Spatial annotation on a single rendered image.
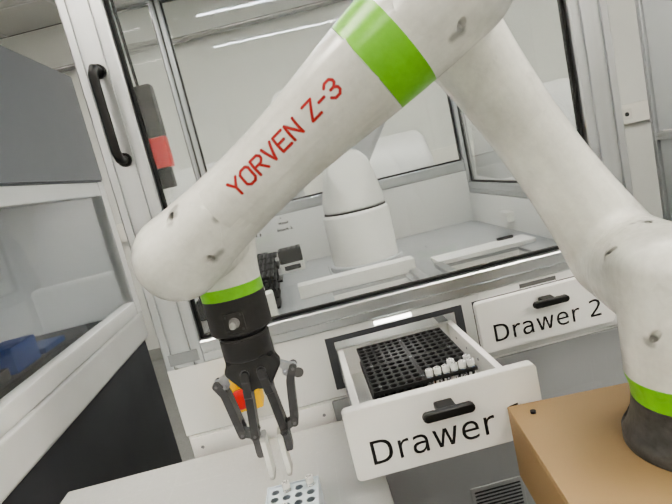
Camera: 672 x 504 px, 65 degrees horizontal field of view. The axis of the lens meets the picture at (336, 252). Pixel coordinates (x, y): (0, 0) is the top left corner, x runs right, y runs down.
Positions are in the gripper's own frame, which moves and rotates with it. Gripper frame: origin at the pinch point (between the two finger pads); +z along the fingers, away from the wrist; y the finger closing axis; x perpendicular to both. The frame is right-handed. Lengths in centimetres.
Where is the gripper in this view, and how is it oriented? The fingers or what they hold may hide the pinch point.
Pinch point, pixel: (276, 452)
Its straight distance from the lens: 87.6
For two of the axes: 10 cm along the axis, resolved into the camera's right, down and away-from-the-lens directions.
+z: 2.3, 9.6, 1.6
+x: -0.5, -1.5, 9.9
